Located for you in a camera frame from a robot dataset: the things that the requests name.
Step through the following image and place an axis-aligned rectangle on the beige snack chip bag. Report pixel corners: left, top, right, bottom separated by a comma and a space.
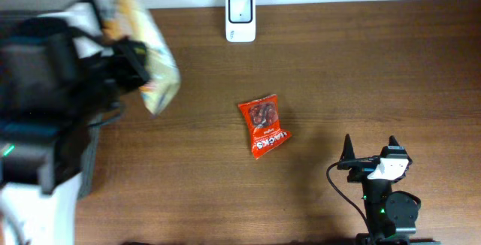
105, 0, 181, 116

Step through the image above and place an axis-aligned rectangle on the red Hacks candy bag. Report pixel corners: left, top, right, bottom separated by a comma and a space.
237, 94, 292, 159

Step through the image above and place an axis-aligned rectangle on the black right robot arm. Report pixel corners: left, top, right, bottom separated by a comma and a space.
326, 135, 437, 245

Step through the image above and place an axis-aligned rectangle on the white barcode scanner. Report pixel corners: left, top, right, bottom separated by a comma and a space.
225, 0, 256, 43

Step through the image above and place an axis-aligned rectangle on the grey plastic mesh basket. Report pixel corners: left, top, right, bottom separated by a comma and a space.
77, 127, 100, 201

